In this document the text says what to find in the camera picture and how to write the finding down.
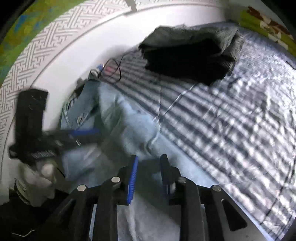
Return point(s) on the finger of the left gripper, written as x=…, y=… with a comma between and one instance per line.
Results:
x=88, y=140
x=76, y=133

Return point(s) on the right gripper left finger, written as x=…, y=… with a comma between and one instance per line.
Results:
x=131, y=176

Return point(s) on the green patterned pillow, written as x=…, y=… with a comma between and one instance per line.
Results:
x=260, y=23

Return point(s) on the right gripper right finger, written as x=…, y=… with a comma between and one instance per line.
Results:
x=167, y=176

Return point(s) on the blue white striped bedsheet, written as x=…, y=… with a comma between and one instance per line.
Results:
x=239, y=130

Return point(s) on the small white blue device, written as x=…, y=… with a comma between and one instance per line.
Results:
x=96, y=72

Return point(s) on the light blue denim jacket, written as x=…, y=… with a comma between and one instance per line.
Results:
x=126, y=130

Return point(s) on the dark folded garment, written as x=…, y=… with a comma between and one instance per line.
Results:
x=204, y=55

